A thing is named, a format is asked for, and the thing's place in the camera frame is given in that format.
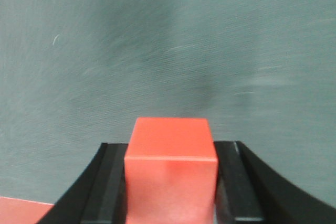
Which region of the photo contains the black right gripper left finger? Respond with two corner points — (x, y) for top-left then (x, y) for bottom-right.
(38, 143), (128, 223)

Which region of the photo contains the red magnetic cube block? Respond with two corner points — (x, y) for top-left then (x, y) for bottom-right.
(124, 117), (218, 223)

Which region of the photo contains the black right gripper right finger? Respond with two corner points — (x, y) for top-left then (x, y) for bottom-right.
(214, 141), (335, 223)

